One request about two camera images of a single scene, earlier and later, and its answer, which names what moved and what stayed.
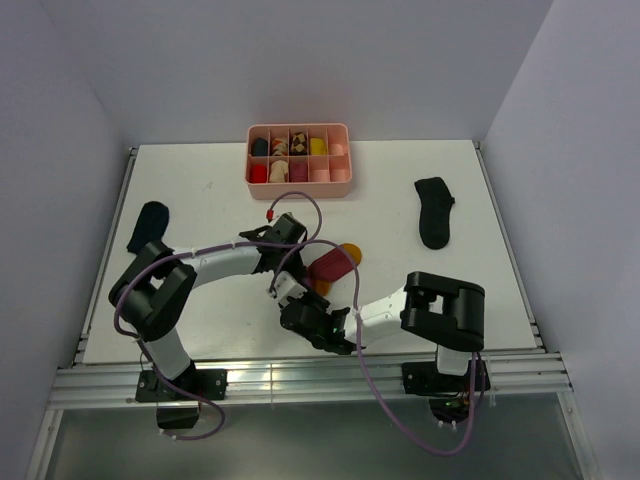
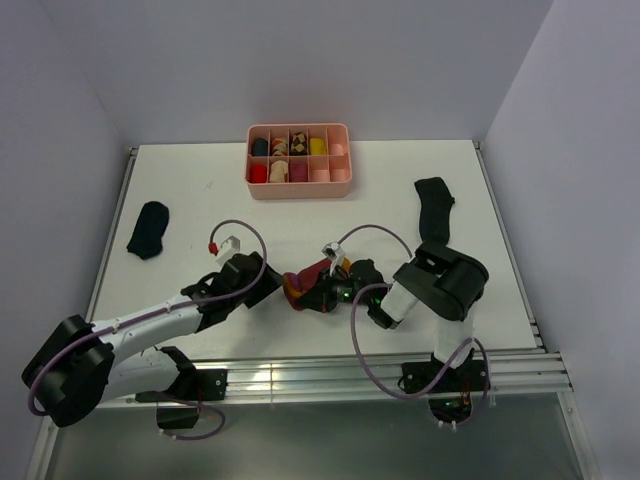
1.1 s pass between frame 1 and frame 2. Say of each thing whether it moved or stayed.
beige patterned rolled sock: stayed
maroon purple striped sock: moved
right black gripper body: moved
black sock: stayed
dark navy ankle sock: stayed
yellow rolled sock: stayed
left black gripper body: moved
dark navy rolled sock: stayed
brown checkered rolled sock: stayed
